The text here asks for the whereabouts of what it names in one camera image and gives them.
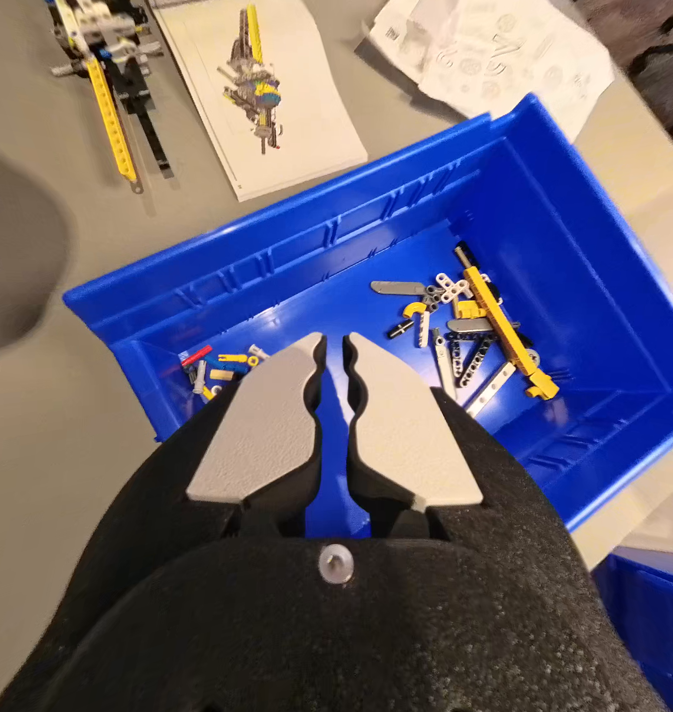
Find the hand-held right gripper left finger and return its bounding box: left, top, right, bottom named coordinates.
left=185, top=332, right=327, bottom=538

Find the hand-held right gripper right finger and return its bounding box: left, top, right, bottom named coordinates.
left=342, top=332, right=485, bottom=539

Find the large blue plastic bin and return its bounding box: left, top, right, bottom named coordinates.
left=63, top=92, right=673, bottom=535

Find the partly built lego model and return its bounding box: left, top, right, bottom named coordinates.
left=50, top=0, right=175, bottom=195

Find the pile of small lego pins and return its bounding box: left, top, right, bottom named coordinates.
left=181, top=344, right=271, bottom=402

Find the yellow lego beam assembly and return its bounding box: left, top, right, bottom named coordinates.
left=455, top=244, right=561, bottom=401

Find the pile of lego beams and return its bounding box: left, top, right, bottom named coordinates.
left=370, top=271, right=518, bottom=419

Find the lego instruction booklet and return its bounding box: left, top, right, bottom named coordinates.
left=150, top=0, right=369, bottom=202

